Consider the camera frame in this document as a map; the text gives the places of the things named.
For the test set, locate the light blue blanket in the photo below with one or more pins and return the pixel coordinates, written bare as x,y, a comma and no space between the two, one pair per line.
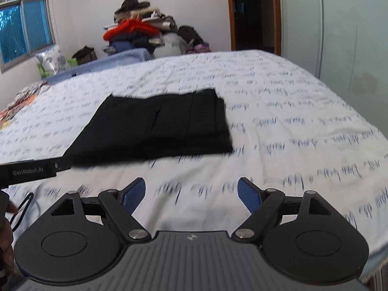
125,58

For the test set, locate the dark olive bag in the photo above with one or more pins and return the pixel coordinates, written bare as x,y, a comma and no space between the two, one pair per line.
85,55

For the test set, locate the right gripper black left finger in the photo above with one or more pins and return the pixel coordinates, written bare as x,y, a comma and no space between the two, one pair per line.
118,207

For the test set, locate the white quilt with blue script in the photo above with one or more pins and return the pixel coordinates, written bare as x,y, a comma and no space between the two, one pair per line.
289,132

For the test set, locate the person's left hand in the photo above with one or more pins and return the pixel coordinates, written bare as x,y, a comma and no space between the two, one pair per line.
6,246

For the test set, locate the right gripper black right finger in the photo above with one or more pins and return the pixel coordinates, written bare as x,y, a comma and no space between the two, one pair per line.
264,206

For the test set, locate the floral white pillow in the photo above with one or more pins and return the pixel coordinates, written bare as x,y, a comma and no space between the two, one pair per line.
51,61

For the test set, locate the pile of mixed clothes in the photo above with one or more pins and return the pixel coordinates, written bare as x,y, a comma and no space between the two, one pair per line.
138,25

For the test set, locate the colourful patterned bed sheet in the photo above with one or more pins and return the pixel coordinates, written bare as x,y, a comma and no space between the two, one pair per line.
23,98

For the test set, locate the blue glass window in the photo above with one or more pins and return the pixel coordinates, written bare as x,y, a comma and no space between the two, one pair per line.
26,29

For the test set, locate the black pants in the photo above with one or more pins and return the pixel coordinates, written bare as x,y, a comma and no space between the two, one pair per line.
139,129

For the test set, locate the brown wooden door frame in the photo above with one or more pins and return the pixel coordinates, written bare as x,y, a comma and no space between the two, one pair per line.
256,24

